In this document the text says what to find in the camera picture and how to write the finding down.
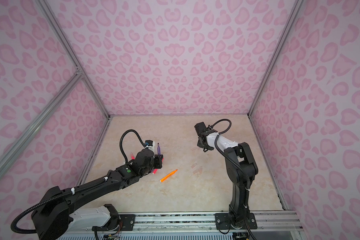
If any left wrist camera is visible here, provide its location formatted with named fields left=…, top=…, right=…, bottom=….
left=145, top=140, right=157, bottom=154

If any purple pen group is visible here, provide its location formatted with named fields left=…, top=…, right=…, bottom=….
left=157, top=143, right=161, bottom=155

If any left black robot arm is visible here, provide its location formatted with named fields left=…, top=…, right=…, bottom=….
left=31, top=149, right=164, bottom=240

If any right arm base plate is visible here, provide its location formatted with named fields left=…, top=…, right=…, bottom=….
left=214, top=213, right=258, bottom=231

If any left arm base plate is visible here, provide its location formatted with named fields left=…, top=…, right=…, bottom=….
left=92, top=214, right=136, bottom=232

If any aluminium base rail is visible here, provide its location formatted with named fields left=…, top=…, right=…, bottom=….
left=61, top=211, right=307, bottom=240

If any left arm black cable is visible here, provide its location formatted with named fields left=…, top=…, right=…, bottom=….
left=10, top=129, right=146, bottom=235

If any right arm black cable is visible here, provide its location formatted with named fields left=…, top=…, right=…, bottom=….
left=208, top=118, right=259, bottom=240

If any orange pen right group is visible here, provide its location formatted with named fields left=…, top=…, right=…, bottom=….
left=160, top=170, right=178, bottom=183

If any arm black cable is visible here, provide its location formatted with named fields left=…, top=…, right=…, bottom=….
left=10, top=129, right=146, bottom=235
left=208, top=118, right=259, bottom=240

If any diagonal aluminium frame bar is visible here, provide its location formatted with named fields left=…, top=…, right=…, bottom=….
left=0, top=71, right=83, bottom=180

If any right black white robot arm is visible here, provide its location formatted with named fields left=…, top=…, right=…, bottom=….
left=195, top=119, right=259, bottom=228

